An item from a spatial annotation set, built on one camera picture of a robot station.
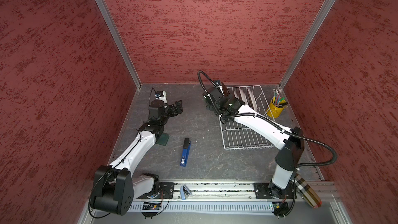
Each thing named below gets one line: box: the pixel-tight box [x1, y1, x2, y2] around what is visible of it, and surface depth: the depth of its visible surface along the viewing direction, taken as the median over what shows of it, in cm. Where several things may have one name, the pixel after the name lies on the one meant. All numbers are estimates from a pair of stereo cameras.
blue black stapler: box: [180, 137, 192, 167], surface depth 86 cm
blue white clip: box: [180, 184, 192, 201], surface depth 74 cm
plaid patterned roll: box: [294, 173, 322, 209], surface depth 73 cm
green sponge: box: [155, 132, 171, 146], surface depth 92 cm
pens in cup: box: [272, 88, 289, 107], surface depth 99 cm
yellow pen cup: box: [266, 97, 287, 119], surface depth 98 cm
